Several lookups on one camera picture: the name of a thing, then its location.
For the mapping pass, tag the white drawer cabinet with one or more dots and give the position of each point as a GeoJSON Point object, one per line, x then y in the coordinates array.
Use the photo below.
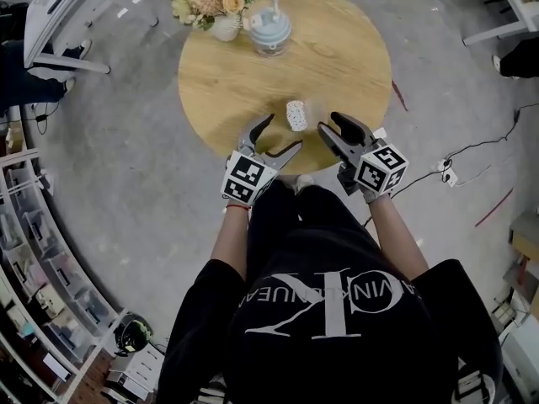
{"type": "Point", "coordinates": [135, 370]}

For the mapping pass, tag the pale blue lidded cup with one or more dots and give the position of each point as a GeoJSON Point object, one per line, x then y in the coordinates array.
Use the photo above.
{"type": "Point", "coordinates": [269, 30]}

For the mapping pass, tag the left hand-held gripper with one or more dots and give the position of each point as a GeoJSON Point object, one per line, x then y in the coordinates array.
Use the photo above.
{"type": "Point", "coordinates": [246, 175]}

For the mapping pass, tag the white storage shelving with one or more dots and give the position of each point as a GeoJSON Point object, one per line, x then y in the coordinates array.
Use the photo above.
{"type": "Point", "coordinates": [50, 276]}

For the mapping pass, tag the red floor tape strip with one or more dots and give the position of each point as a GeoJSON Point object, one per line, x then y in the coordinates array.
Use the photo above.
{"type": "Point", "coordinates": [494, 206]}

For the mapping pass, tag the black and green helmet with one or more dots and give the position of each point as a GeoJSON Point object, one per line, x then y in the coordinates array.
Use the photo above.
{"type": "Point", "coordinates": [132, 335]}

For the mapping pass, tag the person's right forearm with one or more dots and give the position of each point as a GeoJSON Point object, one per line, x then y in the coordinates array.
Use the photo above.
{"type": "Point", "coordinates": [396, 234]}

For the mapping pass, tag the person's black printed t-shirt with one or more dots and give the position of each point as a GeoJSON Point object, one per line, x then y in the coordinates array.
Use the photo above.
{"type": "Point", "coordinates": [332, 343]}

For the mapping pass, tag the person's white shoe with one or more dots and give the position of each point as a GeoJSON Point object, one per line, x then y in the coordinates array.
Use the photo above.
{"type": "Point", "coordinates": [301, 181]}

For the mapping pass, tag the small white patterned cup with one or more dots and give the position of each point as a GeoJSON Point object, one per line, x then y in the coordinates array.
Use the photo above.
{"type": "Point", "coordinates": [296, 116]}

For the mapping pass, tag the round wooden table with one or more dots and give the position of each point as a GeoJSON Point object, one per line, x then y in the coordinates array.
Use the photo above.
{"type": "Point", "coordinates": [236, 86]}

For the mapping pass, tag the person's black trousers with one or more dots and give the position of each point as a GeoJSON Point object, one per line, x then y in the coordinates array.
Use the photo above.
{"type": "Point", "coordinates": [311, 213]}

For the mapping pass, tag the person's left forearm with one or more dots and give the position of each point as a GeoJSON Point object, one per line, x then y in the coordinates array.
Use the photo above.
{"type": "Point", "coordinates": [231, 238]}

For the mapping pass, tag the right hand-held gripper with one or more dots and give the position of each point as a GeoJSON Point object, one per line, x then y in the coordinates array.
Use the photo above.
{"type": "Point", "coordinates": [379, 168]}

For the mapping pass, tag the white power strip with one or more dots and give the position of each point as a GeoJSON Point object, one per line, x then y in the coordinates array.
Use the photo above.
{"type": "Point", "coordinates": [448, 175]}

